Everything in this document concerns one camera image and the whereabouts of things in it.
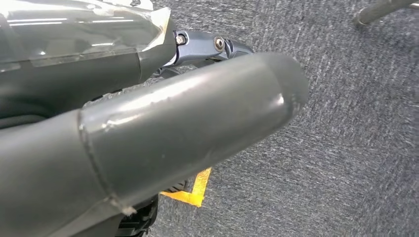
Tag black robot body part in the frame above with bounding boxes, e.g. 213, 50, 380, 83
116, 181, 190, 237

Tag stainless steel workbench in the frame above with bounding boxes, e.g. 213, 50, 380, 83
353, 0, 419, 27

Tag yellow floor tape square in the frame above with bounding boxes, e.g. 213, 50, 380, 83
160, 167, 213, 208

